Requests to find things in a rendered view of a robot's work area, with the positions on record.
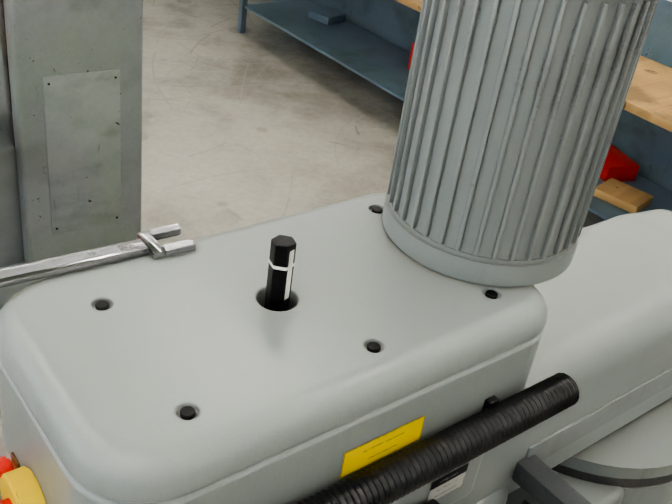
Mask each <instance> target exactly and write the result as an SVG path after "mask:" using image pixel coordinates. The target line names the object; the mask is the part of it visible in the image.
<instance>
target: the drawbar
mask: <svg viewBox="0 0 672 504"><path fill-rule="evenodd" d="M296 245H297V243H296V242H295V240H294V239H293V237H291V236H285V235H278V236H276V237H274V238H273V239H271V247H270V256H269V260H270V261H271V263H272V264H273V266H278V267H284V268H287V267H288V265H289V256H290V252H291V251H292V250H294V249H295V251H294V259H293V264H294V261H295V253H296ZM293 269H294V266H293V267H292V275H291V283H290V291H289V298H287V299H286V300H284V298H285V290H286V281H287V273H288V270H287V271H283V270H277V269H273V268H272V266H271V265H270V263H269V266H268V275H267V285H266V294H265V304H264V308H265V309H268V310H271V311H279V312H282V311H288V309H289V301H290V293H291V285H292V277H293Z"/></svg>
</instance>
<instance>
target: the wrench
mask: <svg viewBox="0 0 672 504"><path fill-rule="evenodd" d="M180 234H181V227H180V226H179V225H178V224H172V225H168V226H163V227H158V228H154V229H149V230H148V231H144V232H139V233H137V239H135V240H130V241H126V242H121V243H117V244H112V245H108V246H103V247H98V248H94V249H89V250H85V251H80V252H76V253H71V254H66V255H62V256H57V257H53V258H48V259H44V260H39V261H34V262H30V263H25V264H21V265H16V266H12V267H7V268H2V269H0V288H3V287H8V286H12V285H16V284H21V283H25V282H29V281H34V280H38V279H42V278H47V277H51V276H55V275H60V274H64V273H68V272H73V271H77V270H81V269H86V268H90V267H94V266H99V265H103V264H108V263H112V262H116V261H121V260H125V259H129V258H134V257H138V256H142V255H147V254H148V253H150V255H151V256H152V257H153V258H154V259H157V258H162V257H165V256H166V257H170V256H174V255H178V254H183V253H187V252H191V251H195V250H196V244H195V243H194V241H193V240H183V241H179V242H174V243H170V244H166V245H162V246H161V245H160V244H159V243H158V242H157V241H156V240H161V239H165V238H170V237H174V236H178V235H180Z"/></svg>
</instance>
